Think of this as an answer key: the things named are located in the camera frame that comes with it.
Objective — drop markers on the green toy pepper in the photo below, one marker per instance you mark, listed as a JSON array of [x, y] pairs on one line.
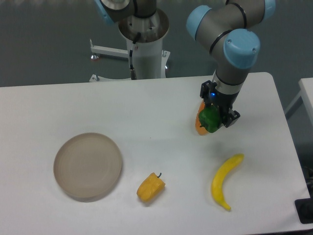
[[210, 119]]

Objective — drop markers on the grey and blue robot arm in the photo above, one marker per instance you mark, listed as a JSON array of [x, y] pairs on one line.
[[224, 33]]

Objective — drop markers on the orange toy carrot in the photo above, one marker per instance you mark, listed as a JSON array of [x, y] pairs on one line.
[[200, 130]]

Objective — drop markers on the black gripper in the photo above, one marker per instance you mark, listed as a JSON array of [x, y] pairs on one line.
[[222, 96]]

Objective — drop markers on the yellow toy pepper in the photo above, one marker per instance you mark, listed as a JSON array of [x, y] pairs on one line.
[[150, 187]]

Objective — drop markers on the white side table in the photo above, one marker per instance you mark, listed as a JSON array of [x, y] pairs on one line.
[[304, 96]]

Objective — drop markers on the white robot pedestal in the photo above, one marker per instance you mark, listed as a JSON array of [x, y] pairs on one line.
[[144, 39]]

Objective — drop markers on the beige round plate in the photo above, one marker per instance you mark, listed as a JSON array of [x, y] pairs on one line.
[[88, 166]]

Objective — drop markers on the black device at edge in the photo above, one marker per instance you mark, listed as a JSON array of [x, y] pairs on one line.
[[304, 209]]

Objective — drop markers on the yellow toy banana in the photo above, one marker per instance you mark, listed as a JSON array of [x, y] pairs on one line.
[[217, 183]]

